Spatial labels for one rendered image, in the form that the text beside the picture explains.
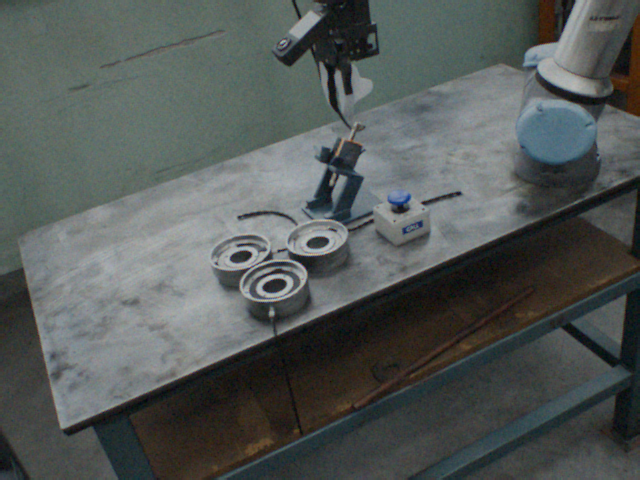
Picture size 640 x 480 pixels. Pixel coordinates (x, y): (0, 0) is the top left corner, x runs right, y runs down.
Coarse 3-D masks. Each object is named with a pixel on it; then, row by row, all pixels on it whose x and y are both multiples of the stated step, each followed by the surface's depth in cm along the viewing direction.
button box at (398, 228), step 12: (384, 204) 122; (408, 204) 121; (420, 204) 120; (384, 216) 119; (396, 216) 119; (408, 216) 118; (420, 216) 118; (384, 228) 121; (396, 228) 117; (408, 228) 118; (420, 228) 120; (396, 240) 119; (408, 240) 120
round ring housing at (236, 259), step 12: (228, 240) 122; (240, 240) 123; (252, 240) 122; (264, 240) 121; (216, 252) 121; (240, 252) 121; (252, 252) 119; (216, 264) 119; (228, 264) 118; (240, 264) 117; (252, 264) 114; (216, 276) 117; (228, 276) 115; (240, 276) 115
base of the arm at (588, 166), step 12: (516, 156) 133; (588, 156) 125; (516, 168) 132; (528, 168) 128; (540, 168) 126; (552, 168) 126; (564, 168) 125; (576, 168) 125; (588, 168) 125; (528, 180) 129; (540, 180) 127; (552, 180) 126; (564, 180) 125; (576, 180) 126; (588, 180) 127
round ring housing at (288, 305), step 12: (264, 264) 114; (276, 264) 114; (288, 264) 114; (252, 276) 114; (276, 276) 113; (300, 276) 112; (240, 288) 110; (264, 288) 112; (276, 288) 113; (288, 288) 110; (300, 288) 107; (252, 300) 107; (264, 300) 106; (276, 300) 106; (288, 300) 106; (300, 300) 108; (252, 312) 110; (264, 312) 107; (276, 312) 107; (288, 312) 108
